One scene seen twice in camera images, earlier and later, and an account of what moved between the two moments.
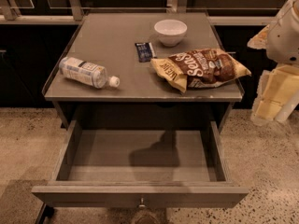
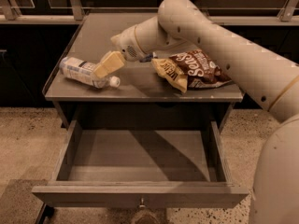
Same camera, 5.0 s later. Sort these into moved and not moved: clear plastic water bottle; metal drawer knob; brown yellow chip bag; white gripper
Moved: white gripper
Not moved: clear plastic water bottle; brown yellow chip bag; metal drawer knob
